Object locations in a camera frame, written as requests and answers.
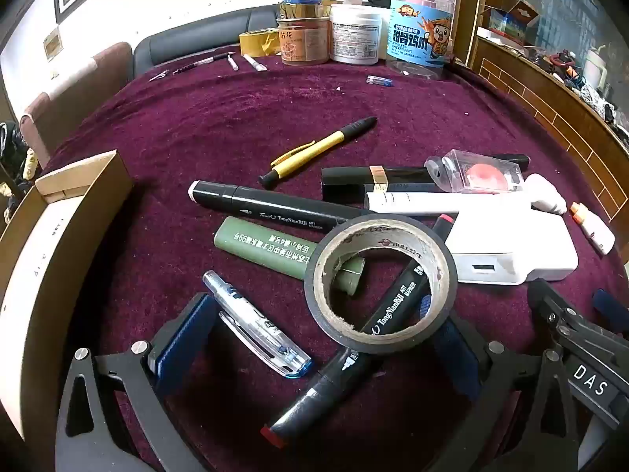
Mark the small white craft knife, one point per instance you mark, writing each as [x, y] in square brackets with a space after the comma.
[233, 62]

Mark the long white craft knife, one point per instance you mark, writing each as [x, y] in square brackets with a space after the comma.
[255, 63]

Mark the white bottle orange cap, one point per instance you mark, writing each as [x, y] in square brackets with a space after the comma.
[594, 231]

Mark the white kettle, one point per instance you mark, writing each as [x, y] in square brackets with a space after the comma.
[594, 69]

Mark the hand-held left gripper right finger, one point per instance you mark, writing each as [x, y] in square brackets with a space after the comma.
[458, 356]

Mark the yellow tape roll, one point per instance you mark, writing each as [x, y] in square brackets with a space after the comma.
[255, 42]

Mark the black marker red cap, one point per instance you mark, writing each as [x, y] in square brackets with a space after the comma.
[319, 388]

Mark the clear case red insert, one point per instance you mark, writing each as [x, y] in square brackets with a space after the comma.
[484, 174]

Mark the black leather sofa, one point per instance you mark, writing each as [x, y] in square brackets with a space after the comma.
[196, 37]

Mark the black tape roll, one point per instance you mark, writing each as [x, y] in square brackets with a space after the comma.
[324, 300]

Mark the white tube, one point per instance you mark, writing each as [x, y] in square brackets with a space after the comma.
[432, 202]

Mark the orange tin can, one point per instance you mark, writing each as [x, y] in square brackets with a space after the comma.
[302, 42]

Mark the black red pen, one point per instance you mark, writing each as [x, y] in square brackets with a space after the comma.
[206, 62]

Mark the wooden glass cabinet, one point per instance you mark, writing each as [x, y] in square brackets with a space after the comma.
[555, 103]

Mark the white power bank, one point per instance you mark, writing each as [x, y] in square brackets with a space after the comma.
[511, 248]

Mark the green tube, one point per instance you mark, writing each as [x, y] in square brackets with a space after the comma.
[265, 246]

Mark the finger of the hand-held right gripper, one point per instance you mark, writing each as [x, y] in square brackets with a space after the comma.
[585, 354]
[609, 301]

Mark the brown chair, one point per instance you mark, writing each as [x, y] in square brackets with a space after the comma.
[73, 103]

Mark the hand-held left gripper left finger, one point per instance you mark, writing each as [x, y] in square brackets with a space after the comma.
[183, 337]

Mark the black tube gold band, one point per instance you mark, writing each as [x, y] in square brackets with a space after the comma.
[349, 179]

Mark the small printed cardboard box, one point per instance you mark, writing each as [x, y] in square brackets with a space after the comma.
[511, 22]

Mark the clear blue pen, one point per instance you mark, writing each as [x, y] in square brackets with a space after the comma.
[255, 327]

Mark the black marker white cap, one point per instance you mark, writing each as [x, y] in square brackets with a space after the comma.
[275, 204]

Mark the white plastic jar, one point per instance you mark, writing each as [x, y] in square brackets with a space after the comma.
[355, 34]

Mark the clear jar blue label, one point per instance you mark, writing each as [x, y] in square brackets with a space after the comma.
[420, 34]

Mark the gold can red lid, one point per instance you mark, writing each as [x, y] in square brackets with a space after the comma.
[299, 5]

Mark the metal tweezers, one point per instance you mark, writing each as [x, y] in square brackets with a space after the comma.
[158, 75]

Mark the yellow black pen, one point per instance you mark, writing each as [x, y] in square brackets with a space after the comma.
[314, 150]

